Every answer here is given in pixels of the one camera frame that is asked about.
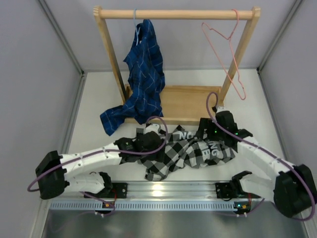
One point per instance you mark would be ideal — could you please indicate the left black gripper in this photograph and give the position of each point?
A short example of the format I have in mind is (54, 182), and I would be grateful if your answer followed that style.
(159, 155)

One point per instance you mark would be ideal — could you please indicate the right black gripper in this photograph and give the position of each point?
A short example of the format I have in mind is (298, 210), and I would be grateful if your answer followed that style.
(206, 124)

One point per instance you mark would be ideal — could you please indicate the black white checkered shirt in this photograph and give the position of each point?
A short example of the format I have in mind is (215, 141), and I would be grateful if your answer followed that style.
(185, 149)

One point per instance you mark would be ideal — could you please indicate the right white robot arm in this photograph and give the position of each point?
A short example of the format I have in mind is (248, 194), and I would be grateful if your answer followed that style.
(289, 187)

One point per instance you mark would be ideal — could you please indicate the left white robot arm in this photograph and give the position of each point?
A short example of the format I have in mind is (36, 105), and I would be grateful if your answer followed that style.
(65, 173)

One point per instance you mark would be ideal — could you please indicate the blue plaid shirt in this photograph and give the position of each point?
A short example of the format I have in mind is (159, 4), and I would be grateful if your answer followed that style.
(146, 79)

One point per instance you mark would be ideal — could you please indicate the wooden clothes rack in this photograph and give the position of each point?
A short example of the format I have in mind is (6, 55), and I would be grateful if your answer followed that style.
(180, 104)

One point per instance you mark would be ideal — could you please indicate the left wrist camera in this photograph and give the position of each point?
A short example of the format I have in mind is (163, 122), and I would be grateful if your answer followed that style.
(153, 127)

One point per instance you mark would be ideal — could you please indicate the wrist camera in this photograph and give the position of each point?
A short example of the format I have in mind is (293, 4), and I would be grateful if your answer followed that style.
(218, 109)
(153, 127)

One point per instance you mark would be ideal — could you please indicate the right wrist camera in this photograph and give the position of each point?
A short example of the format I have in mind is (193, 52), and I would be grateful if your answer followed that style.
(218, 109)

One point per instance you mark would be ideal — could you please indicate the aluminium mounting rail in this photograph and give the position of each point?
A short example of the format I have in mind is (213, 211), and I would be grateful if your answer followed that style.
(136, 189)

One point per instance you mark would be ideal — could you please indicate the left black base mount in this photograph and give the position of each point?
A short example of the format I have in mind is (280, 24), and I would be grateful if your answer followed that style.
(116, 190)

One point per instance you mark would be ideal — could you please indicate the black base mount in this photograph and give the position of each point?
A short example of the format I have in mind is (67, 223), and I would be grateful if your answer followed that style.
(116, 190)
(227, 191)

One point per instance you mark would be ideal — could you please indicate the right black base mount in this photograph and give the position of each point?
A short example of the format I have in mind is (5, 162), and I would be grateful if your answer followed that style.
(227, 191)

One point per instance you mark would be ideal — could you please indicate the slotted grey cable duct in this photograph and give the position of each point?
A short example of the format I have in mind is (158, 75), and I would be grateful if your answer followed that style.
(124, 205)

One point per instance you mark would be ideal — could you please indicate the pink wire hanger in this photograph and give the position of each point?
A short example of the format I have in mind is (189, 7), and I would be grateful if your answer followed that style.
(229, 38)

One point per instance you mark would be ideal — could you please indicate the light blue wire hanger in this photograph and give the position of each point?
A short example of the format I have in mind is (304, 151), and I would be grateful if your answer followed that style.
(135, 27)

